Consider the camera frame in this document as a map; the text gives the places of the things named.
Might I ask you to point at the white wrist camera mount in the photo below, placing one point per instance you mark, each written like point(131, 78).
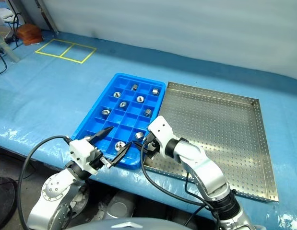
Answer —
point(79, 149)
point(161, 129)

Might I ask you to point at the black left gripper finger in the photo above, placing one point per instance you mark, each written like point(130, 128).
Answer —
point(120, 155)
point(100, 135)

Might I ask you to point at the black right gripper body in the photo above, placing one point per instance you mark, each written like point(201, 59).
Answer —
point(153, 149)

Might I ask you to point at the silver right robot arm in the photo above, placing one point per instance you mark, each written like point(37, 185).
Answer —
point(201, 163)

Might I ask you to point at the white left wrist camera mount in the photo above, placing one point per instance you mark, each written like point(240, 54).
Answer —
point(79, 149)

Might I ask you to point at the grey metal pole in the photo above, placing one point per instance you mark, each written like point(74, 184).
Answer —
point(48, 19)

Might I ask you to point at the orange brown box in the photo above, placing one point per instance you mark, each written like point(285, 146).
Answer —
point(29, 33)

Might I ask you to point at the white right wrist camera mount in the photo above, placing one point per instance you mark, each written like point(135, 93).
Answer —
point(161, 129)

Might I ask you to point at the black round floor base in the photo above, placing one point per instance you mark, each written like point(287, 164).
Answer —
point(4, 201)

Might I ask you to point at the blue plastic compartment tray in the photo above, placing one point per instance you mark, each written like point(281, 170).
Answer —
point(129, 119)

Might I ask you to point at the grey rounded housing under table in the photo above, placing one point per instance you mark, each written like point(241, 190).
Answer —
point(119, 206)

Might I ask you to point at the perforated steel tray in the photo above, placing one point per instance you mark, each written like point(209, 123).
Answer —
point(210, 115)

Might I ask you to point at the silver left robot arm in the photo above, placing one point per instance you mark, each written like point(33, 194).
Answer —
point(54, 189)

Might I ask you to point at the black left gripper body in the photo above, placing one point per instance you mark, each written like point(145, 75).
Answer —
point(99, 161)

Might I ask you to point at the grey robot torso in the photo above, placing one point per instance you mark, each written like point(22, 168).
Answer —
point(126, 226)

